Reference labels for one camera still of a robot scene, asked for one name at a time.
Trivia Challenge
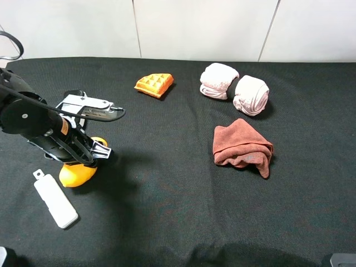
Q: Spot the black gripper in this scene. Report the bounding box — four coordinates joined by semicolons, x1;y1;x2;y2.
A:
27;116;112;166

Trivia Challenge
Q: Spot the yellow toy mango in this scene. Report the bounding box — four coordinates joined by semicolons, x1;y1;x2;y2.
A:
59;137;111;187

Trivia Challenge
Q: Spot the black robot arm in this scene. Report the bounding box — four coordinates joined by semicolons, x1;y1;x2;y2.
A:
1;68;119;167

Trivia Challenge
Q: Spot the grey object bottom right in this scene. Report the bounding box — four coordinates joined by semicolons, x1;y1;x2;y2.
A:
330;253;356;267

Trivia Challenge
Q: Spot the black white board eraser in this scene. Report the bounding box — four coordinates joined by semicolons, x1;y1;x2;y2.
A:
63;90;87;130

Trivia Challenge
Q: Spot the white plastic case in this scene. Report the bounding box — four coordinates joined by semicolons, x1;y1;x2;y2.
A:
33;169;78;229

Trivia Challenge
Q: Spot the orange toy waffle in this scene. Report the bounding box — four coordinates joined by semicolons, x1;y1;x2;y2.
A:
134;73;174;98

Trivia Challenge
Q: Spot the black table cloth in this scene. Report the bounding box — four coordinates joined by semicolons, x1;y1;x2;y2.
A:
1;58;355;266

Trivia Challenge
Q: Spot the pink rolled towel left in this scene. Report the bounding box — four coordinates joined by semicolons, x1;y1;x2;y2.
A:
200;63;240;100

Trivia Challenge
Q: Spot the pink rolled towel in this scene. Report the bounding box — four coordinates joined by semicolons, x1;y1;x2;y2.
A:
233;75;269;116
200;63;240;100

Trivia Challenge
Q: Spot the brown crumpled cloth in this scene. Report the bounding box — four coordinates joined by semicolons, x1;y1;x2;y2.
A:
212;118;274;179

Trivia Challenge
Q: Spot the pink rolled towel right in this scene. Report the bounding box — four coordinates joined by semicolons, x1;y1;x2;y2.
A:
233;75;269;116

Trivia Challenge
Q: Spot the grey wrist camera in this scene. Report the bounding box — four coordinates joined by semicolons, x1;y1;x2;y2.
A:
56;94;126;122

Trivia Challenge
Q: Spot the black cable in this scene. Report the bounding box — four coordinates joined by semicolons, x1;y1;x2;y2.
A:
0;30;127;122

